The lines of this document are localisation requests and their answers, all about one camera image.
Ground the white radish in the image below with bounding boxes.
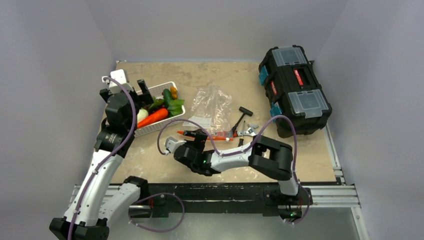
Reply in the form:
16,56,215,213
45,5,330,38
137,108,149,123

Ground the orange carrot with leaves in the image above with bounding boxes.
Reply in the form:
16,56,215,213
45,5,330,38
137,98,185,129

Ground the green cucumber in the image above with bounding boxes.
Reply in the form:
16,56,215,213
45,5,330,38
162,88,173,108

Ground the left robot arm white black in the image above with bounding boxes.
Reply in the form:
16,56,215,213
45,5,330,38
49,76,153,240

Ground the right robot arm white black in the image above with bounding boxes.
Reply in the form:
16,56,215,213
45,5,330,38
164,133,311,225

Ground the white perforated plastic basket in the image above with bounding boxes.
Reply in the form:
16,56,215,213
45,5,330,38
134,81,186,138

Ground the yellow black screwdriver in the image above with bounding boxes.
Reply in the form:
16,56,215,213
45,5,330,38
238,120,246,147

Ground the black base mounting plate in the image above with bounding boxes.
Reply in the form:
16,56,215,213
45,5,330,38
129,182,313,221

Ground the black rubber mallet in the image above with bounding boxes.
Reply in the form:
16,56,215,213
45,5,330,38
231,106,253,134

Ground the black toolbox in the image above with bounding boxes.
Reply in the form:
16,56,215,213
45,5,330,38
258,45,332,135

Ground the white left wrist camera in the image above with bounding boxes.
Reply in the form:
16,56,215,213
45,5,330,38
101,69,134,94

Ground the adjustable wrench red handle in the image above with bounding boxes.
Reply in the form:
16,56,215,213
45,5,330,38
211,124,260,141

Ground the aluminium frame rail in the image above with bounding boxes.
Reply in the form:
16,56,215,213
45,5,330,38
68,124,370,240

